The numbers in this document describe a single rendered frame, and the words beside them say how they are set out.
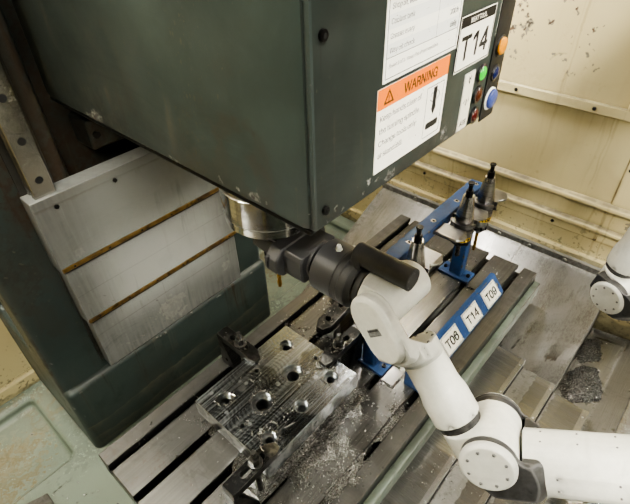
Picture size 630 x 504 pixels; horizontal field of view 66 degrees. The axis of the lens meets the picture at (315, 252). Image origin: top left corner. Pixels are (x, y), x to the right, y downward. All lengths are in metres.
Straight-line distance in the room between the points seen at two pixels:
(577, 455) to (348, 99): 0.55
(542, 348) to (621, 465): 0.93
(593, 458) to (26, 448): 1.49
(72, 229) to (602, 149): 1.38
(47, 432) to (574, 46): 1.86
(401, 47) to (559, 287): 1.30
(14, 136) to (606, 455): 1.05
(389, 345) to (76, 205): 0.71
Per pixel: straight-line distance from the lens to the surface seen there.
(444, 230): 1.19
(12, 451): 1.78
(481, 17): 0.73
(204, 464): 1.17
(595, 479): 0.77
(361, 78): 0.52
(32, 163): 1.05
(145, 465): 1.20
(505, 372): 1.56
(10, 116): 1.02
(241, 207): 0.72
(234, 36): 0.51
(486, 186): 1.27
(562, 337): 1.68
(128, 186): 1.15
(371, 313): 0.67
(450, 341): 1.31
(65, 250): 1.14
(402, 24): 0.56
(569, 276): 1.78
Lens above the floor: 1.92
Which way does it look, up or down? 40 degrees down
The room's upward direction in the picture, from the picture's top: 2 degrees counter-clockwise
